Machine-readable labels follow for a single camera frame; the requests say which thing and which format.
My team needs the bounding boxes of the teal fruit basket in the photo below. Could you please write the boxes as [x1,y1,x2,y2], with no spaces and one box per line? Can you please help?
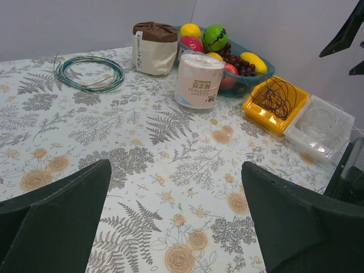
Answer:
[175,26,275,98]

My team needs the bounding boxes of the white plastic bin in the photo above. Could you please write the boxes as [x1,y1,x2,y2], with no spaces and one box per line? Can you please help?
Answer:
[283,96,355,163]

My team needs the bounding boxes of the yellow mango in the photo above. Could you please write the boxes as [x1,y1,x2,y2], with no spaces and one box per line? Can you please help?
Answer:
[240,52,268,74]

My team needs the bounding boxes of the red apple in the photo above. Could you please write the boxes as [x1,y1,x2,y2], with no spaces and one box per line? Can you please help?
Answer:
[220,63,238,90]

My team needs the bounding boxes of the white toilet paper roll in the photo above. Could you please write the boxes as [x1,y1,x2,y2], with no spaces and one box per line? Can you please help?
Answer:
[175,50,225,110]

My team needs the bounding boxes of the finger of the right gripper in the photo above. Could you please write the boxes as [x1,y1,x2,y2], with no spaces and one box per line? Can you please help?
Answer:
[319,0,363,57]
[349,61,364,76]

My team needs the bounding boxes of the brown topped white jar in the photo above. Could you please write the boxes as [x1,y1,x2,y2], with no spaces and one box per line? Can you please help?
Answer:
[132,22,178,76]

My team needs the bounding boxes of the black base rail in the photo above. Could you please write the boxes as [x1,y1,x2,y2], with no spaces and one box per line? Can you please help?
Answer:
[324,137,363,206]

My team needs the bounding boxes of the yellow lemon centre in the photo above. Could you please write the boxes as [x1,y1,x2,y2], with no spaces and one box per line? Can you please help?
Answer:
[208,52,223,61]

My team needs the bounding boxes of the red pomegranate fruit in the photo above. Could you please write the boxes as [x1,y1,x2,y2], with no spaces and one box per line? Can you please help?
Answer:
[180,36,205,53]

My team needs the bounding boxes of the floral table mat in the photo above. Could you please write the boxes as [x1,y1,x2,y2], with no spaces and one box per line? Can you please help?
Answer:
[1,48,335,272]

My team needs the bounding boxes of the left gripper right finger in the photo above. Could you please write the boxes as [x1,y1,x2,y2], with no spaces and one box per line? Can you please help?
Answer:
[241,162,363,272]

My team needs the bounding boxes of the dark purple grapes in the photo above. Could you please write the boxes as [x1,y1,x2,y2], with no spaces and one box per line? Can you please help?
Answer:
[217,42,255,77]

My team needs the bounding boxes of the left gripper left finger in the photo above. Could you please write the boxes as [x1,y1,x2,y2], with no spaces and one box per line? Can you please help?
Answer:
[1,159,111,272]

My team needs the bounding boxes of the yellow plastic bin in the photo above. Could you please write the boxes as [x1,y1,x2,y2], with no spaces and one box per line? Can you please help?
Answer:
[242,76,311,135]

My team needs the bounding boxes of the yellow orange fruit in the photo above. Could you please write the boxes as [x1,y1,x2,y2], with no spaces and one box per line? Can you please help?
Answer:
[180,23,201,39]

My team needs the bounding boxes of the white wire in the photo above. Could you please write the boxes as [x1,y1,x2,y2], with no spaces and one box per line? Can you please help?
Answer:
[295,99,356,154]

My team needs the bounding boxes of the coiled green blue wire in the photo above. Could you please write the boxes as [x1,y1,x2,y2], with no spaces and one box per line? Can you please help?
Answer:
[53,52,126,94]

